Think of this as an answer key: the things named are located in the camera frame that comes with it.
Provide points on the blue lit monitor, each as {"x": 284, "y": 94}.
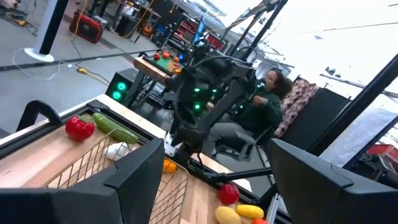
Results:
{"x": 199, "y": 31}

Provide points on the black partition panel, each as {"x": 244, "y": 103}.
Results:
{"x": 317, "y": 121}

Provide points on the black tripod stand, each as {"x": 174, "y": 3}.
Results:
{"x": 264, "y": 28}

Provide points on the black office chair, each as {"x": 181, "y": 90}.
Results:
{"x": 239, "y": 143}

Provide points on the black table clamp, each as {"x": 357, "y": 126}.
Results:
{"x": 37, "y": 107}

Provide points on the thin black frame bar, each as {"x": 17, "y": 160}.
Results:
{"x": 373, "y": 141}

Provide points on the thick black frame post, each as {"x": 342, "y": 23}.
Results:
{"x": 357, "y": 105}

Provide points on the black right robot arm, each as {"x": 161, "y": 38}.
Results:
{"x": 217, "y": 105}

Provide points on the red and black generator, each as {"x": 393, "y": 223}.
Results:
{"x": 87, "y": 28}

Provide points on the floral patterned cloth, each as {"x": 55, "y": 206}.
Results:
{"x": 295, "y": 102}

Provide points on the red tool cart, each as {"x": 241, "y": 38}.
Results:
{"x": 382, "y": 151}

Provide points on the red storage rack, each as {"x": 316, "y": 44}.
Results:
{"x": 186, "y": 29}

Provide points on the orange toy pumpkin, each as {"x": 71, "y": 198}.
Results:
{"x": 169, "y": 166}

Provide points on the yellow toy corn cob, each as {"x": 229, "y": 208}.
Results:
{"x": 249, "y": 211}

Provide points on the white bracket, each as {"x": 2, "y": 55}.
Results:
{"x": 169, "y": 146}

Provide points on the red apple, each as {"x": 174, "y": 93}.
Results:
{"x": 228, "y": 194}

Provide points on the computer tower with green fans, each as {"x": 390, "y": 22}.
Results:
{"x": 119, "y": 90}

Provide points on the wooden table with green mat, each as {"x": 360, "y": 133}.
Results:
{"x": 155, "y": 67}

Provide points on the white toy garlic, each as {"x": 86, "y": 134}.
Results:
{"x": 116, "y": 151}

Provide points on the pale yellow oval toy fruit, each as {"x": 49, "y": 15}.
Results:
{"x": 227, "y": 216}

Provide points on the white round base pole stand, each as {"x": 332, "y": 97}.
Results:
{"x": 40, "y": 53}

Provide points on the red tomato with green calyx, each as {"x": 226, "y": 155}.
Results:
{"x": 77, "y": 130}

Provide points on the small red toy fruit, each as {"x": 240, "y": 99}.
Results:
{"x": 166, "y": 55}
{"x": 157, "y": 56}

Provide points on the green toy cucumber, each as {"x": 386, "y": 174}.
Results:
{"x": 113, "y": 127}

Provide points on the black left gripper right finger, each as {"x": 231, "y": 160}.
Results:
{"x": 326, "y": 199}

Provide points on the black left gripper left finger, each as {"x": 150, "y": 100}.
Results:
{"x": 124, "y": 193}

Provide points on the red tool cabinet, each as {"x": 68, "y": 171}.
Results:
{"x": 216, "y": 42}

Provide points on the black equipment case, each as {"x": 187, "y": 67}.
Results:
{"x": 126, "y": 26}

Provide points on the person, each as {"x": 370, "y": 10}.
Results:
{"x": 261, "y": 115}

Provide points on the small orange toy fruit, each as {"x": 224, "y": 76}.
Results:
{"x": 176, "y": 59}

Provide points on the white plastic sheet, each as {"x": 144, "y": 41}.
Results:
{"x": 357, "y": 137}

